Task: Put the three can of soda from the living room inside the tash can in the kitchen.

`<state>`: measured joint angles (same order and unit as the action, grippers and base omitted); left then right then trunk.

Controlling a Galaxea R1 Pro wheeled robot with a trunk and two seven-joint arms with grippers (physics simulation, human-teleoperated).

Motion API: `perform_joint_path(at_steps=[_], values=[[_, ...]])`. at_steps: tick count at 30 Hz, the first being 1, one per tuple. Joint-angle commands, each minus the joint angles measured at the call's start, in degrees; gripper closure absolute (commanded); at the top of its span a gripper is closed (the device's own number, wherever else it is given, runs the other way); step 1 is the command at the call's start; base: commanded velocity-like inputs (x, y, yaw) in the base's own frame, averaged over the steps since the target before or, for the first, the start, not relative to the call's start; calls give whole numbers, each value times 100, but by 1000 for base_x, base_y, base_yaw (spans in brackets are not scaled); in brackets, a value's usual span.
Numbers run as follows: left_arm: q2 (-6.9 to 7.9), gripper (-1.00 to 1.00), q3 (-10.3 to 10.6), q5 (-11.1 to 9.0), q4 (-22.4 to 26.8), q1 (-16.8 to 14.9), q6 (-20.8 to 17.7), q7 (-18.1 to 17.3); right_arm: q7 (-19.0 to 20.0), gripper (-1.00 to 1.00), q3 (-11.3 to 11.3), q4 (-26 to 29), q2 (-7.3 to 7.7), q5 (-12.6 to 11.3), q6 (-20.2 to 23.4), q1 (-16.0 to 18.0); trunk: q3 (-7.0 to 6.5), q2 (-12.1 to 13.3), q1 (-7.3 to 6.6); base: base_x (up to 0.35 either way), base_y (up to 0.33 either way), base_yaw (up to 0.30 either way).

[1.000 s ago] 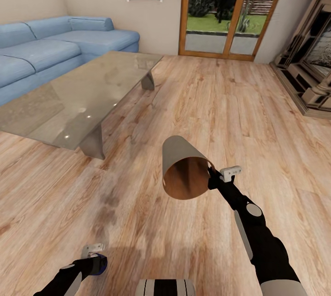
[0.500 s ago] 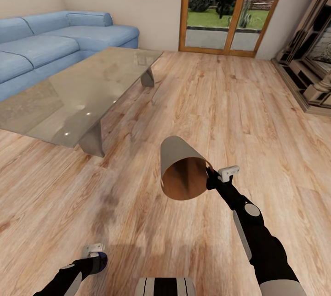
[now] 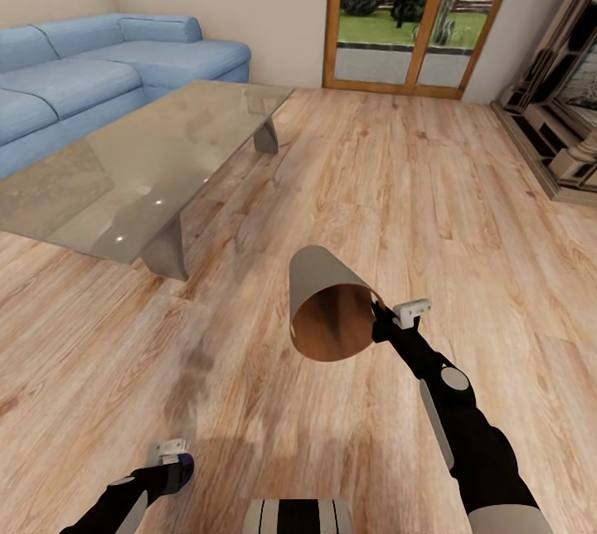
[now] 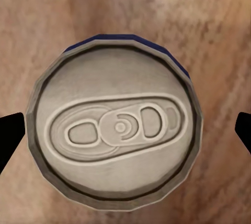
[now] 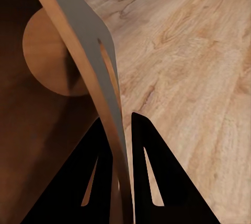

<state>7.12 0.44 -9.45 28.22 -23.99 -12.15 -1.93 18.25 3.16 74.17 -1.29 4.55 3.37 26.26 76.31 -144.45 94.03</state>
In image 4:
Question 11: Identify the can of soda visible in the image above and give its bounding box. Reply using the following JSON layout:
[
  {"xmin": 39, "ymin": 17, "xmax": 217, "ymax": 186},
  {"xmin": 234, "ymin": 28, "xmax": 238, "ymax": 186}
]
[{"xmin": 24, "ymin": 34, "xmax": 204, "ymax": 211}]

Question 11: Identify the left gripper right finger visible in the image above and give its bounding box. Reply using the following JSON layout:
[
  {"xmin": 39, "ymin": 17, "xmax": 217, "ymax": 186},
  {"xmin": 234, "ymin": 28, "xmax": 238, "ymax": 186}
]
[{"xmin": 235, "ymin": 112, "xmax": 251, "ymax": 153}]

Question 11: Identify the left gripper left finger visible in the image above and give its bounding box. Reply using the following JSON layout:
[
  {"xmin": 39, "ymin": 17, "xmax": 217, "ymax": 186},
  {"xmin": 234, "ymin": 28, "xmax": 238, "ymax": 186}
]
[{"xmin": 0, "ymin": 112, "xmax": 26, "ymax": 174}]

